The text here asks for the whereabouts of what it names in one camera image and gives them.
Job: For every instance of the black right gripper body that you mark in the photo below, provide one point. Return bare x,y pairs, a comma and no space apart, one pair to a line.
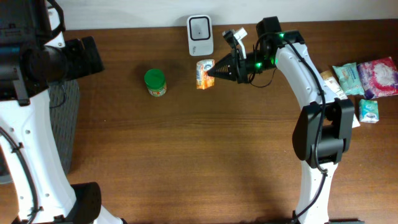
236,67

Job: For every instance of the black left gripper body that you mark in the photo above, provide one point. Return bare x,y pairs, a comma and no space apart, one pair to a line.
64,66

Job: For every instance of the orange small packet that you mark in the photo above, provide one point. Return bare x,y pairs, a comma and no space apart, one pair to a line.
203,80

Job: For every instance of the green lid jar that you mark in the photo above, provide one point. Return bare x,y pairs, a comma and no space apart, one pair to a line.
155,82

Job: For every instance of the white tube brown cap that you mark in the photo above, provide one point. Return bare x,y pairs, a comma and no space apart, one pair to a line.
333,84

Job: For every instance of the mint green wipes packet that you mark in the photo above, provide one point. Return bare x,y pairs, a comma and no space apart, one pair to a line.
348,78

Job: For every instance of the teal small tissue pack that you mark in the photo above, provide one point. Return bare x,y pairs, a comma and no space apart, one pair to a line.
368,111

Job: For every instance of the red purple snack package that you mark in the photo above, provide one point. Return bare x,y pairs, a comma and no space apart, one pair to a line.
378,78

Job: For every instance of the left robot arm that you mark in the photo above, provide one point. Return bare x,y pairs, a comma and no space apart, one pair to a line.
30,63

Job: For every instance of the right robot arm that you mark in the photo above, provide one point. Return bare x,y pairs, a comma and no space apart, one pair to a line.
323,130

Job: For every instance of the grey plastic mesh basket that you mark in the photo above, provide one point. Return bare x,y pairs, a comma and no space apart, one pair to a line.
64,104

